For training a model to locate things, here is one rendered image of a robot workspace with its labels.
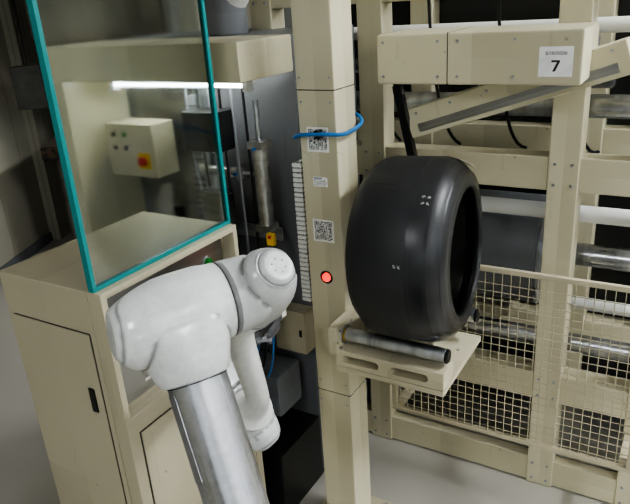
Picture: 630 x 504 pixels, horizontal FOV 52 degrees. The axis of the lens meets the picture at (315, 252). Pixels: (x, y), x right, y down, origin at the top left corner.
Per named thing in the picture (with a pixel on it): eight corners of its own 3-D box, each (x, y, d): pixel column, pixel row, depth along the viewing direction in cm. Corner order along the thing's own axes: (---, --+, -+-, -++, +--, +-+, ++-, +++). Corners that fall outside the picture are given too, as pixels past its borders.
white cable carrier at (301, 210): (302, 300, 219) (291, 163, 201) (309, 294, 223) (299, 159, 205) (313, 302, 216) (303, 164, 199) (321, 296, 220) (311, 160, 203)
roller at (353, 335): (344, 323, 206) (348, 331, 209) (339, 335, 203) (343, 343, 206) (450, 346, 188) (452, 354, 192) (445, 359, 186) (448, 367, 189)
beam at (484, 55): (376, 84, 204) (374, 34, 198) (407, 74, 224) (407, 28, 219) (580, 86, 174) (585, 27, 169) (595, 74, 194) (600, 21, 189)
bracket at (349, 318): (329, 353, 204) (327, 326, 201) (382, 302, 236) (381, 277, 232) (338, 356, 203) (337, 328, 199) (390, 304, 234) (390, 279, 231)
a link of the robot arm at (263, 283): (265, 264, 124) (199, 284, 118) (292, 221, 109) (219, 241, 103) (292, 325, 121) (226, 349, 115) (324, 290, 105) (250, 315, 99)
